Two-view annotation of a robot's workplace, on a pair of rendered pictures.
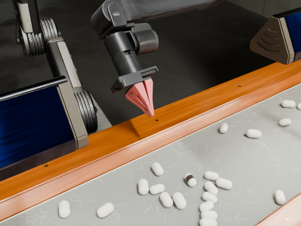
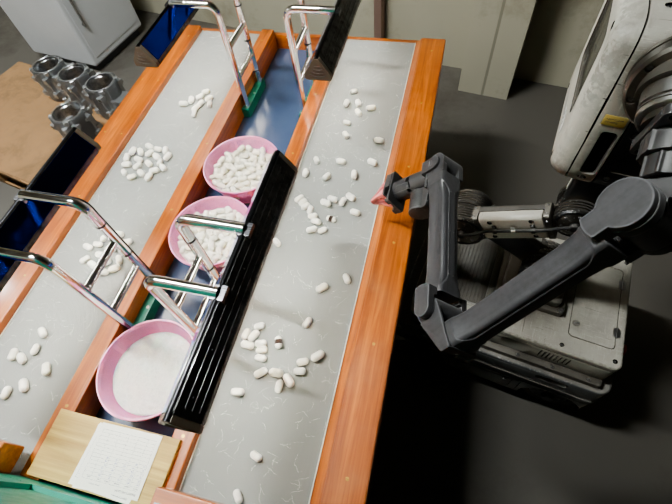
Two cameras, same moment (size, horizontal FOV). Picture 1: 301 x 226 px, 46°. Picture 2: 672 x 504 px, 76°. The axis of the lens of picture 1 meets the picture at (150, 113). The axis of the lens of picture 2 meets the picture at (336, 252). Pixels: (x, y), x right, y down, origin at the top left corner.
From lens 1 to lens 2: 1.45 m
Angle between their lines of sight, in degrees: 85
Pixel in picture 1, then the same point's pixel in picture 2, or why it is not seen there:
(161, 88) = not seen: outside the picture
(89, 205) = (366, 174)
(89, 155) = not seen: hidden behind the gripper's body
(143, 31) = (420, 197)
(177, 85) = not seen: outside the picture
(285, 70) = (351, 424)
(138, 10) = (431, 187)
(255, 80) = (368, 370)
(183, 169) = (343, 226)
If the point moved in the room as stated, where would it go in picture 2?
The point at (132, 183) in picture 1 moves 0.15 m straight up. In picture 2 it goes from (360, 198) to (358, 166)
